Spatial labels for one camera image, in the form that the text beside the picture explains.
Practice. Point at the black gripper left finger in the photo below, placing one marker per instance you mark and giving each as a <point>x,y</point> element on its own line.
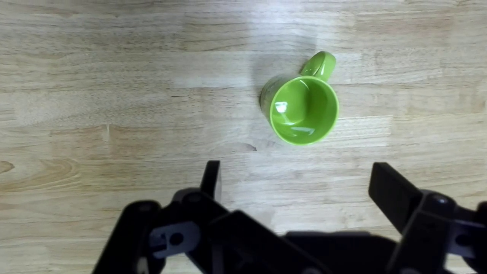
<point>211,180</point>

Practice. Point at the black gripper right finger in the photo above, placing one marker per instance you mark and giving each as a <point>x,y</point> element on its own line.
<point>394,195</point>

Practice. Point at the yellow-green ceramic mug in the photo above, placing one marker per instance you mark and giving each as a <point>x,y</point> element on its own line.
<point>305,112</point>

